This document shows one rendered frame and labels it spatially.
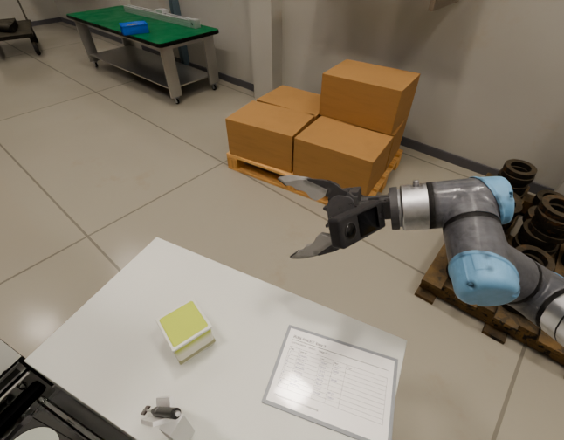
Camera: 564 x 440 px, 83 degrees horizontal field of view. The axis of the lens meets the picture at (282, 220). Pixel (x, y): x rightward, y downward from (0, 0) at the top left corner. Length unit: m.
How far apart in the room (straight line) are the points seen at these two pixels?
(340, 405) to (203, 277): 0.38
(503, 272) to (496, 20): 2.51
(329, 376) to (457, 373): 1.28
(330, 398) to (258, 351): 0.15
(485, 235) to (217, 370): 0.48
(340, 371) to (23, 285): 2.08
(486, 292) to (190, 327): 0.46
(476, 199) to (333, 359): 0.36
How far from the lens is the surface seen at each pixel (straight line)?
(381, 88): 2.34
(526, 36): 2.86
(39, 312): 2.23
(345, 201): 0.54
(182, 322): 0.62
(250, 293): 0.71
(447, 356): 1.88
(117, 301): 0.78
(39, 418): 0.80
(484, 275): 0.47
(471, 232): 0.50
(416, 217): 0.53
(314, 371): 0.63
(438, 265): 2.00
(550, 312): 0.56
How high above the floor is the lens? 1.55
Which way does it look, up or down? 43 degrees down
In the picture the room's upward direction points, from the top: straight up
